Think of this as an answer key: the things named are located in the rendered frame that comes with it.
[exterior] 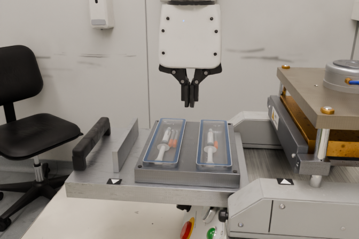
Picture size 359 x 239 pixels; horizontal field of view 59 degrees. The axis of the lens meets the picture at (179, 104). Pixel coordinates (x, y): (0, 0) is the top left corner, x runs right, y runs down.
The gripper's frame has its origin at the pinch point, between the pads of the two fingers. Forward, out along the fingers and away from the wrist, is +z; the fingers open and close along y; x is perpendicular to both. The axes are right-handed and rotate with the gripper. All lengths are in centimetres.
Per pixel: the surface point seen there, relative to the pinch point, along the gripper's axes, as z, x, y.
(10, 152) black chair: 61, 81, -98
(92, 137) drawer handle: 8.0, -2.5, -17.4
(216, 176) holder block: 10.0, -9.9, 5.1
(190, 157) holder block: 9.3, -5.6, 0.7
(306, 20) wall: -1, 138, 54
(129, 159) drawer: 11.8, -3.0, -10.7
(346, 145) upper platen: 3.6, -9.9, 23.0
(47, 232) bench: 33.8, 0.8, -31.5
